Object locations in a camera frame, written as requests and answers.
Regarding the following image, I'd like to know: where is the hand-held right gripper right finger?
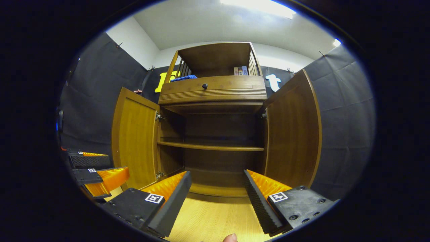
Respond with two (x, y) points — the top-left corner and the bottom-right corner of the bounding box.
(243, 170), (336, 237)

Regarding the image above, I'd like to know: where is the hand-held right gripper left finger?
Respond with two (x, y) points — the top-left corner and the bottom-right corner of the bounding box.
(101, 171), (192, 238)

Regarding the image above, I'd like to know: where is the wooden shoe cabinet door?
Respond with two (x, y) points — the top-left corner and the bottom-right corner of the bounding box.
(111, 87), (160, 190)
(263, 69), (322, 189)

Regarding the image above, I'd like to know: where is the wooden double-door shoe cabinet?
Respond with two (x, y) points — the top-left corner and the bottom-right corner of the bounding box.
(111, 41), (322, 204)

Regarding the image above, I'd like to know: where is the wooden cabinet shelf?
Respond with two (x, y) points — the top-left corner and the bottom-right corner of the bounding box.
(157, 140), (264, 152)

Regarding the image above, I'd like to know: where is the wooden cabinet drawer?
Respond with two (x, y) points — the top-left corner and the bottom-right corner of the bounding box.
(158, 75), (268, 105)

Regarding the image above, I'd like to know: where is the black backdrop cloth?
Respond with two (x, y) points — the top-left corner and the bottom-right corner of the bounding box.
(57, 32), (376, 202)

